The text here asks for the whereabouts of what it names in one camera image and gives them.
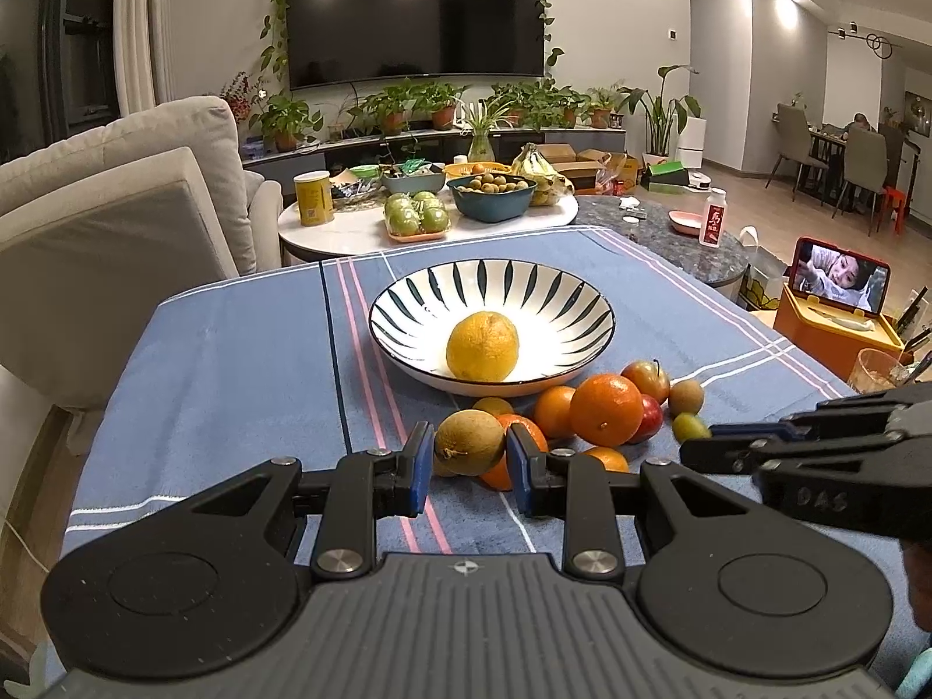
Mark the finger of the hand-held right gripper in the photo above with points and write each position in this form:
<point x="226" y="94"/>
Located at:
<point x="874" y="397"/>
<point x="728" y="455"/>

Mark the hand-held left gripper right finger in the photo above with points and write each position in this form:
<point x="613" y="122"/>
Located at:
<point x="520" y="473"/>

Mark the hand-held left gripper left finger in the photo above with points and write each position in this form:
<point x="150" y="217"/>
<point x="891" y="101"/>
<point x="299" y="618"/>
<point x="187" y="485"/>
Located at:
<point x="419" y="470"/>

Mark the small green fruit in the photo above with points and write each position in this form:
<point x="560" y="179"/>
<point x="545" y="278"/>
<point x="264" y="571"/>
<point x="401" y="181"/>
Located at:
<point x="692" y="427"/>

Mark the large brown round fruit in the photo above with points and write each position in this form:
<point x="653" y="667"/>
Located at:
<point x="468" y="444"/>

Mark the small brown round fruit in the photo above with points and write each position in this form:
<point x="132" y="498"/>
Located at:
<point x="494" y="406"/>
<point x="686" y="397"/>

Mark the large mandarin orange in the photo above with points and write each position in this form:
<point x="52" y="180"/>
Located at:
<point x="606" y="408"/>

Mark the red yellow small apple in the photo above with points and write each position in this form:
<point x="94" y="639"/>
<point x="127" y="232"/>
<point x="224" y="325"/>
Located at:
<point x="646" y="380"/>

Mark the striped ceramic bowl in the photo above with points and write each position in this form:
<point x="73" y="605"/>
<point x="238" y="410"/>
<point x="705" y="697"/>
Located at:
<point x="437" y="306"/>

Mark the glass cup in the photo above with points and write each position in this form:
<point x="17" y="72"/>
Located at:
<point x="874" y="371"/>

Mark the orange storage box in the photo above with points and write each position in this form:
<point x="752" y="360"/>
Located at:
<point x="823" y="342"/>

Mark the phone in red case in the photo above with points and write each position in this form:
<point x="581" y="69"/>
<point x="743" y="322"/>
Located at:
<point x="841" y="273"/>

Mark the large yellow citrus fruit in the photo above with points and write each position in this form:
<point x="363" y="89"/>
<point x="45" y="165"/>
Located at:
<point x="482" y="346"/>

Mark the paper bag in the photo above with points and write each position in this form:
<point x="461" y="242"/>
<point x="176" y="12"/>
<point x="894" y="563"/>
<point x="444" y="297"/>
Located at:
<point x="761" y="273"/>

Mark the blue striped tablecloth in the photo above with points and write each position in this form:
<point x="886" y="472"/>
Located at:
<point x="255" y="378"/>

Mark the red stool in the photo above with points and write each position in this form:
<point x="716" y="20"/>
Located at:
<point x="892" y="204"/>

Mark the dark marble round table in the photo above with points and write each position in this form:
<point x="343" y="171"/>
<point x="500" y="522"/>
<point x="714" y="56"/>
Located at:
<point x="655" y="247"/>

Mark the pink fruit tray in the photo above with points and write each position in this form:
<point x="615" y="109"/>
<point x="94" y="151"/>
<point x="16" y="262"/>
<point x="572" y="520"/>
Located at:
<point x="419" y="237"/>

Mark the white bottle red label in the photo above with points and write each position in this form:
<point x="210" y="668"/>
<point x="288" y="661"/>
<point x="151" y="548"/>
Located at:
<point x="713" y="222"/>

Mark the grey dining chair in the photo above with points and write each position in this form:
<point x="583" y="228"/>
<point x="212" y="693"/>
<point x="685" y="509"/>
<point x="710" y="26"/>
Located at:
<point x="863" y="160"/>
<point x="790" y="135"/>

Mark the pink dish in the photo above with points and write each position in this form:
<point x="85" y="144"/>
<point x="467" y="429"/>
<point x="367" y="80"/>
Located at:
<point x="684" y="222"/>

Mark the green apple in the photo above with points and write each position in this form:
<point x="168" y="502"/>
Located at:
<point x="406" y="223"/>
<point x="399" y="205"/>
<point x="426" y="199"/>
<point x="435" y="219"/>

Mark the white round coffee table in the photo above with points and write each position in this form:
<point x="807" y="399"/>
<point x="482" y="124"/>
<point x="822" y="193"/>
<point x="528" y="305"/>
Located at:
<point x="357" y="229"/>

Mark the dark blue bowl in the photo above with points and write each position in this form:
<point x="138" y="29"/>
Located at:
<point x="489" y="205"/>

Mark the green bowl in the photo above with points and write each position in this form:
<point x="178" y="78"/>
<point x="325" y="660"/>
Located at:
<point x="413" y="182"/>

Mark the green box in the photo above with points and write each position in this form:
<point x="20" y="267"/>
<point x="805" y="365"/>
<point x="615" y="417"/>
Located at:
<point x="666" y="173"/>

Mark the pile of longans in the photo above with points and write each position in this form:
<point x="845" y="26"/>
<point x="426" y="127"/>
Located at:
<point x="491" y="184"/>

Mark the yellow can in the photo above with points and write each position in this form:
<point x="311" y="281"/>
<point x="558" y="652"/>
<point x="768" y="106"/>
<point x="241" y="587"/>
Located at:
<point x="314" y="198"/>

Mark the snack bags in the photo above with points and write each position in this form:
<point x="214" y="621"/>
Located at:
<point x="355" y="186"/>

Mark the bunch of bananas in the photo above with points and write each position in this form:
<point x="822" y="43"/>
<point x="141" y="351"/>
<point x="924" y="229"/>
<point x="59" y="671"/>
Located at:
<point x="542" y="171"/>

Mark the orange basket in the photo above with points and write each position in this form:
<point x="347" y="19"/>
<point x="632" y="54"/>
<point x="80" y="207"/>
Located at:
<point x="466" y="169"/>

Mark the white tall appliance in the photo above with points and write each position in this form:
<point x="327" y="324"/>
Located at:
<point x="692" y="145"/>

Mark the cardboard boxes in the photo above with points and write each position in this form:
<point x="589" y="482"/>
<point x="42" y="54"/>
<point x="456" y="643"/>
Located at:
<point x="575" y="164"/>

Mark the television cabinet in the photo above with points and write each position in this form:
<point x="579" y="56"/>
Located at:
<point x="349" y="153"/>

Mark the glass vase with plant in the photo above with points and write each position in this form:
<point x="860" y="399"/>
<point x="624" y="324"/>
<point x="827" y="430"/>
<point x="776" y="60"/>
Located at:
<point x="480" y="145"/>

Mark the potted green plant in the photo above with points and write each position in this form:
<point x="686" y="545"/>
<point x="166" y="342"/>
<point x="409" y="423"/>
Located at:
<point x="513" y="116"/>
<point x="601" y="116"/>
<point x="393" y="120"/>
<point x="443" y="116"/>
<point x="285" y="140"/>
<point x="569" y="116"/>

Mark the tall leafy plant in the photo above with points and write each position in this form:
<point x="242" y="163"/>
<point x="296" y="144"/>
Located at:
<point x="659" y="109"/>

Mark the ceiling track lamp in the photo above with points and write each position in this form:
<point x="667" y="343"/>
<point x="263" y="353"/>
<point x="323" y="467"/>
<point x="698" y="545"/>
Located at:
<point x="866" y="40"/>

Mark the beige sofa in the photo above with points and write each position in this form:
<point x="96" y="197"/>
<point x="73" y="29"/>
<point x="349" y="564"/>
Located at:
<point x="109" y="247"/>

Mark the red berry plant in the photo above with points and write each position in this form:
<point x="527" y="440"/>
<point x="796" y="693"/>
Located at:
<point x="237" y="98"/>

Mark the hanging vine plant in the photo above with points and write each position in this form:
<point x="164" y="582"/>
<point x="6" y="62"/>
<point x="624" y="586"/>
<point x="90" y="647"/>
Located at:
<point x="280" y="14"/>
<point x="550" y="36"/>

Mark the white curtain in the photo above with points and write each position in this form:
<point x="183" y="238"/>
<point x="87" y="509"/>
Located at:
<point x="142" y="22"/>

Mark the dark window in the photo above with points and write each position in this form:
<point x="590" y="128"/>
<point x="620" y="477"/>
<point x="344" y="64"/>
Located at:
<point x="76" y="22"/>

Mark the wall television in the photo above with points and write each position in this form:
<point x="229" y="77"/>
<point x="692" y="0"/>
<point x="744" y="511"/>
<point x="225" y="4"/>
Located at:
<point x="415" y="14"/>

